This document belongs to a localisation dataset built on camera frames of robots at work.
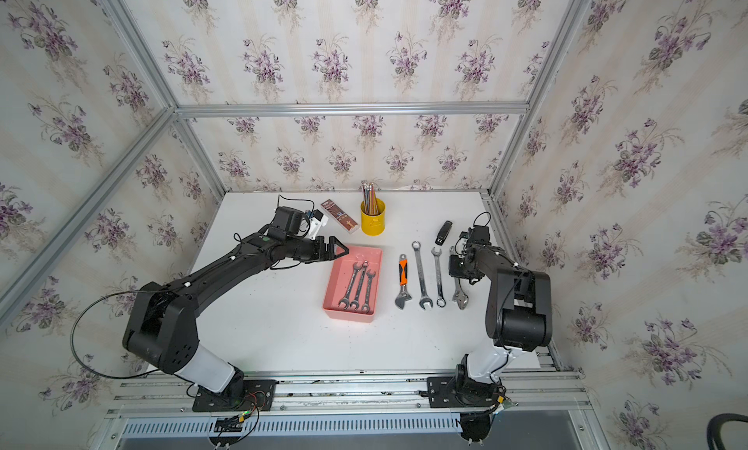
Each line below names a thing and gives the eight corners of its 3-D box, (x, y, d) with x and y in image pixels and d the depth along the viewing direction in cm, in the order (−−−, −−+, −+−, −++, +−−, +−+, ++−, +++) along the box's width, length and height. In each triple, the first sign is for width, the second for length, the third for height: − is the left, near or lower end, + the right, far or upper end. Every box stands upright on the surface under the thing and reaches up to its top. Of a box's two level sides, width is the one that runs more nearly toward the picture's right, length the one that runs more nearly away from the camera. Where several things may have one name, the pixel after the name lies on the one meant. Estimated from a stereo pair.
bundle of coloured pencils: (365, 223, 110) (365, 201, 101) (363, 202, 117) (362, 180, 107) (377, 221, 110) (378, 200, 101) (374, 201, 117) (374, 179, 108)
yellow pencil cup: (361, 236, 107) (360, 220, 100) (361, 215, 114) (361, 199, 106) (384, 236, 107) (385, 220, 100) (384, 215, 114) (385, 199, 106)
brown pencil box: (349, 235, 109) (348, 232, 107) (320, 208, 118) (319, 204, 116) (359, 228, 111) (358, 224, 109) (329, 202, 120) (329, 198, 118)
